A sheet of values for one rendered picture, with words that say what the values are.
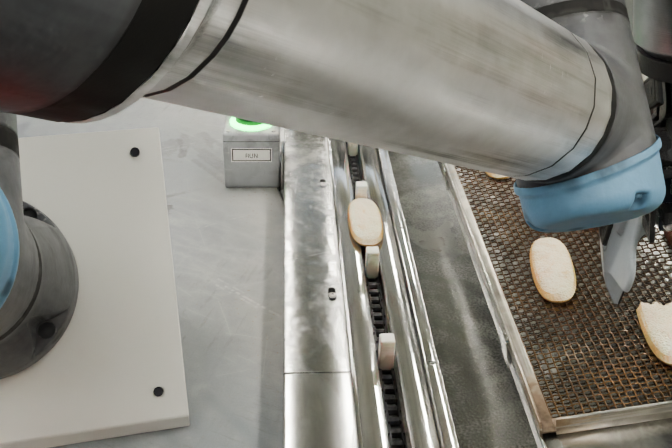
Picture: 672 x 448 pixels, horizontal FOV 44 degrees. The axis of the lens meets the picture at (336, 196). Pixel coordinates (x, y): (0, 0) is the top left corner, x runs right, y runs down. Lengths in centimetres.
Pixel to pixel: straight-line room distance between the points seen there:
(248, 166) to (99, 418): 43
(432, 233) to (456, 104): 69
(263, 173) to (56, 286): 43
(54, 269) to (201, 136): 56
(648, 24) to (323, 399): 37
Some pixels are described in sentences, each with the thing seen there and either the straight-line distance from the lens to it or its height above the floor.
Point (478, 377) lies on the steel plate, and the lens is 78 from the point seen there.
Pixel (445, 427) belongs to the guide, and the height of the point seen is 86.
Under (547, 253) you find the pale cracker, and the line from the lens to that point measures 80.
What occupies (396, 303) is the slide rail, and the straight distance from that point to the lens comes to 81.
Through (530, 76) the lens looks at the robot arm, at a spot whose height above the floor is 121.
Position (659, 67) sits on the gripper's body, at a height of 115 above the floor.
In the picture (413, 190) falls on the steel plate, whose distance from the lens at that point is 106.
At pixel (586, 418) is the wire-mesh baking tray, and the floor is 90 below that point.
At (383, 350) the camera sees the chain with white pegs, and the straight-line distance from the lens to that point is 73.
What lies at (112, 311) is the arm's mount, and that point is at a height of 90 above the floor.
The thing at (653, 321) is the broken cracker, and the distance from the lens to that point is 73.
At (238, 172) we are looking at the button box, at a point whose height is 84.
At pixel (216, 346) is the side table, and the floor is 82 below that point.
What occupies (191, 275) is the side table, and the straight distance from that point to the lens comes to 90.
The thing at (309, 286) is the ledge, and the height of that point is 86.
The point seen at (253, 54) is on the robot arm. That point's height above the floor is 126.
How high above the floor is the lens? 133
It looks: 29 degrees down
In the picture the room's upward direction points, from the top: 2 degrees clockwise
